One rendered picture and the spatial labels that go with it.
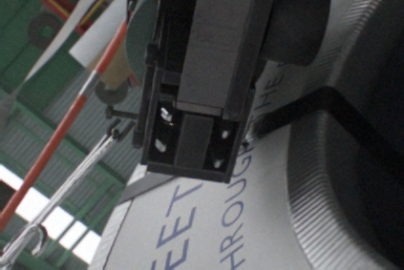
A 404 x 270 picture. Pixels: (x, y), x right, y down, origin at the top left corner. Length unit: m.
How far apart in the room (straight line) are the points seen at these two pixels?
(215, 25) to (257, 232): 0.17
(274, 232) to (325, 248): 0.07
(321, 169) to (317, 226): 0.06
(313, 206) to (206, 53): 0.14
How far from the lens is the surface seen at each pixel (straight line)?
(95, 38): 5.10
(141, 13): 0.59
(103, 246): 0.72
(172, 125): 0.51
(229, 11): 0.42
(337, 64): 0.58
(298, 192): 0.47
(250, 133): 0.59
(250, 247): 0.48
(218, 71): 0.44
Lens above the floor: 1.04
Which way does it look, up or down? 1 degrees down
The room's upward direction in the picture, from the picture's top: 139 degrees counter-clockwise
